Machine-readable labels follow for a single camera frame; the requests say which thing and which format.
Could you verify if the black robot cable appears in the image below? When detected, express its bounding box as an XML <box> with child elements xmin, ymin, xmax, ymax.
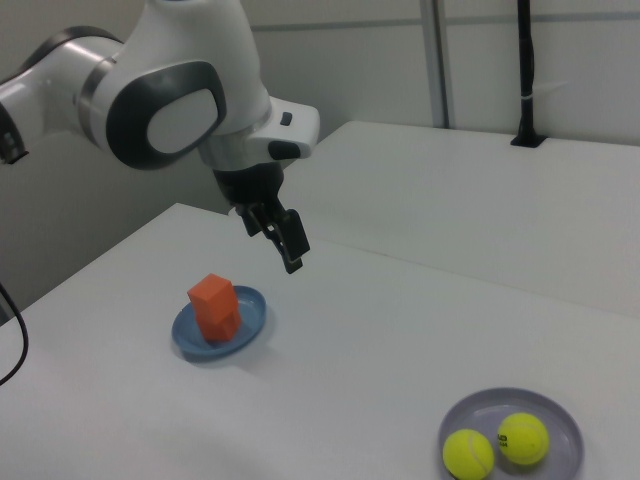
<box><xmin>0</xmin><ymin>282</ymin><xmax>30</xmax><ymax>386</ymax></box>

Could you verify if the blue plate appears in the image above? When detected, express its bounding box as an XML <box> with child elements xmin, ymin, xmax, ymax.
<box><xmin>171</xmin><ymin>284</ymin><xmax>268</xmax><ymax>362</ymax></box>

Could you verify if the plain yellow tennis ball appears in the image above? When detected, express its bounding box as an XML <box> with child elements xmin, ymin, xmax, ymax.
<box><xmin>442</xmin><ymin>428</ymin><xmax>496</xmax><ymax>479</ymax></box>

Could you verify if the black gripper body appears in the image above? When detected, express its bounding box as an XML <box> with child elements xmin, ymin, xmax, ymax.
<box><xmin>212</xmin><ymin>160</ymin><xmax>287</xmax><ymax>214</ymax></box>

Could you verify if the orange cube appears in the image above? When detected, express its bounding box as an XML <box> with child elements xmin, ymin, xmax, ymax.
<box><xmin>199</xmin><ymin>307</ymin><xmax>243</xmax><ymax>344</ymax></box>
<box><xmin>186</xmin><ymin>273</ymin><xmax>239</xmax><ymax>334</ymax></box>

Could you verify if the purple plate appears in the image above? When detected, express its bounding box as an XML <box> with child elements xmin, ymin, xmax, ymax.
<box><xmin>438</xmin><ymin>388</ymin><xmax>585</xmax><ymax>480</ymax></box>

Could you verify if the black camera stand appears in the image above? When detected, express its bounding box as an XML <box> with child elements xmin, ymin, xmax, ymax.
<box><xmin>509</xmin><ymin>0</ymin><xmax>547</xmax><ymax>149</ymax></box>

